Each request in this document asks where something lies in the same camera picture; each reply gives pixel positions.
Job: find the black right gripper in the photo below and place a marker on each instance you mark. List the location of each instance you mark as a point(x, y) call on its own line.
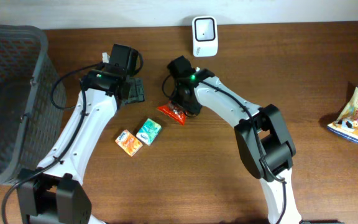
point(187, 104)

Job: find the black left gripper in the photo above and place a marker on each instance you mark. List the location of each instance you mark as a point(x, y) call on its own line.
point(136, 91)

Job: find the red candy bag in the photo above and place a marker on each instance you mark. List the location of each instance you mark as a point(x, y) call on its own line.
point(173, 111)

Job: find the green tissue pack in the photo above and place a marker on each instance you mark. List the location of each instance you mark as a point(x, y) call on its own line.
point(149, 131)

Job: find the orange tissue pack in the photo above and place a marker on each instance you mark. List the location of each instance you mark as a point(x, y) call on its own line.
point(128, 142)

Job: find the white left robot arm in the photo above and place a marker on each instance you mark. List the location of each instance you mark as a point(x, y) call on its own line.
point(53, 192)

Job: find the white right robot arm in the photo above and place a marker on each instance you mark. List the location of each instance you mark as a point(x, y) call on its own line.
point(265, 146)

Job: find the white barcode scanner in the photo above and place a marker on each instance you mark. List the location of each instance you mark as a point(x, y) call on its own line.
point(205, 36)

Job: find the grey plastic basket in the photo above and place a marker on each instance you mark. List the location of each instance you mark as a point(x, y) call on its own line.
point(29, 123)

